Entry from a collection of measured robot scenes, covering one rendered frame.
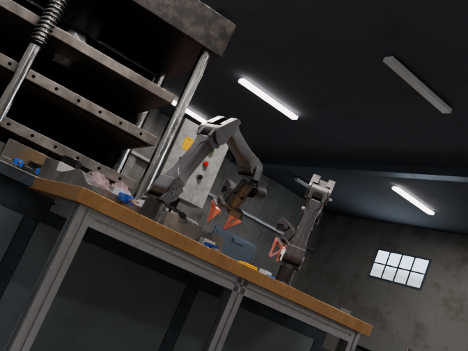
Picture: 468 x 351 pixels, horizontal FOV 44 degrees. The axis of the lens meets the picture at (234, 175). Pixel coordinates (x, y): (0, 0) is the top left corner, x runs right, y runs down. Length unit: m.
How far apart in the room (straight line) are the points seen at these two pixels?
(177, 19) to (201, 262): 1.60
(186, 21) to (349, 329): 1.72
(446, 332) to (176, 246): 11.31
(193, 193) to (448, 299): 10.22
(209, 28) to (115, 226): 1.70
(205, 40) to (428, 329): 10.61
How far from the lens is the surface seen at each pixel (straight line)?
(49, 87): 2.90
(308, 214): 2.20
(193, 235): 2.21
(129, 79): 3.03
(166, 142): 2.95
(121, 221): 1.58
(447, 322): 12.83
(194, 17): 3.08
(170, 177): 1.84
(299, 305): 2.00
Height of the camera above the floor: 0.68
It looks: 11 degrees up
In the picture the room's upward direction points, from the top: 23 degrees clockwise
